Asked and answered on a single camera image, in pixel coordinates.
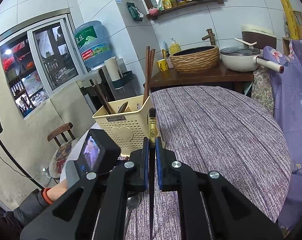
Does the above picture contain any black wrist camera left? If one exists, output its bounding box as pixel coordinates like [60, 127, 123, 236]
[65, 129, 121, 188]

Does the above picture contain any brown rice cooker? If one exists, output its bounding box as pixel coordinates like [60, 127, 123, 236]
[241, 24, 277, 49]

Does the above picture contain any woven pattern basin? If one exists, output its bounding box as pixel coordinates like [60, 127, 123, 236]
[169, 46, 220, 74]

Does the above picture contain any wooden wall shelf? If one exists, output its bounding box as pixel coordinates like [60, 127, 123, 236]
[132, 0, 227, 21]

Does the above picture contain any blue water jug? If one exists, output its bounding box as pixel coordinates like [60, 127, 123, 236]
[73, 21, 114, 69]

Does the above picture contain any shiny steel spoon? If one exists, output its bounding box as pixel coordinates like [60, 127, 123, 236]
[123, 193, 141, 240]

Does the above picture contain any brass faucet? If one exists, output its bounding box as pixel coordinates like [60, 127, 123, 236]
[201, 28, 216, 46]

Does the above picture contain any cream frying pan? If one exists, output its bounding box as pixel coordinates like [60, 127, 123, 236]
[220, 46, 284, 74]

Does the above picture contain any yellow mug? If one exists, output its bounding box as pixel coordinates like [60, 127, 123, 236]
[157, 59, 169, 72]

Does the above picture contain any brown wooden chopstick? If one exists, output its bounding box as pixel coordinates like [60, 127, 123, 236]
[148, 49, 155, 96]
[142, 46, 150, 104]

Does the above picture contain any purple woven tablecloth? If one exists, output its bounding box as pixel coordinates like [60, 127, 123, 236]
[93, 85, 292, 240]

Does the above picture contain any dark brown chopstick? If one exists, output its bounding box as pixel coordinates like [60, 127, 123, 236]
[93, 79, 116, 114]

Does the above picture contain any sliding glass window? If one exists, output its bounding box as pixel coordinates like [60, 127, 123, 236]
[0, 14, 87, 118]

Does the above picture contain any black water dispenser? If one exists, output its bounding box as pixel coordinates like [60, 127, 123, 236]
[77, 67, 137, 113]

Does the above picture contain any person left hand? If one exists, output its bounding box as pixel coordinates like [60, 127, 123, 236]
[46, 179, 68, 202]

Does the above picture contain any yellow soap dispenser bottle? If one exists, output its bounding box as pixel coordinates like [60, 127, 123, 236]
[169, 38, 181, 55]

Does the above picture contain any wooden chair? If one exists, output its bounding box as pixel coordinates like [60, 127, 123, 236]
[47, 122, 76, 147]

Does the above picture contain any cream perforated utensil holder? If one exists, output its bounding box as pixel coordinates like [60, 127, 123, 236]
[92, 95, 153, 157]

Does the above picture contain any purple floral cloth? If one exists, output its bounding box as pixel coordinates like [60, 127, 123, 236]
[263, 40, 302, 230]

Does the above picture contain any matte steel spoon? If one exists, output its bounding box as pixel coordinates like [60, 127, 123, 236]
[118, 101, 128, 113]

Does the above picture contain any dog print cushion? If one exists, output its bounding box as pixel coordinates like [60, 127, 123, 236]
[48, 138, 79, 179]

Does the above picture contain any dark wooden counter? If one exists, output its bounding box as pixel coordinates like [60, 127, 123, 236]
[150, 61, 254, 93]

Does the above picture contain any yellow packaged roll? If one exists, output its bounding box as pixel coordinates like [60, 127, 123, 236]
[280, 0, 300, 40]

